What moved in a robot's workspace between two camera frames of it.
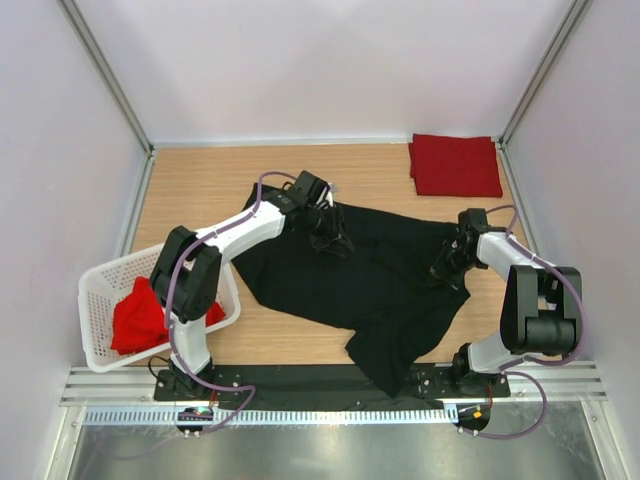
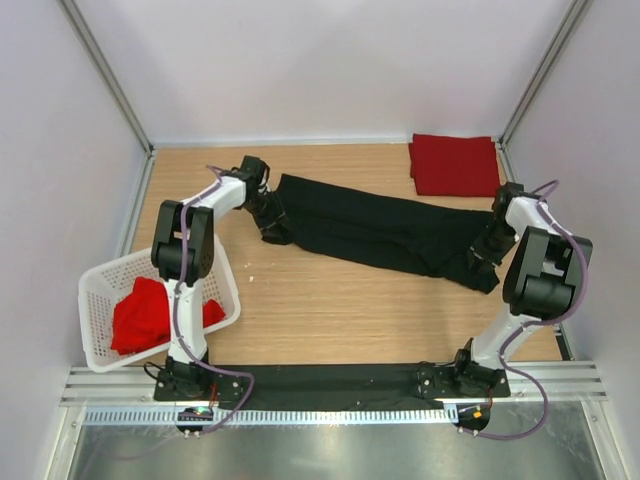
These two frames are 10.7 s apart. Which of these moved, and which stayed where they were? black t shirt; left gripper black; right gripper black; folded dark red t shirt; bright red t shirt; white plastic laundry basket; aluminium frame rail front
Moved: left gripper black; right gripper black; black t shirt
Stayed: bright red t shirt; aluminium frame rail front; folded dark red t shirt; white plastic laundry basket
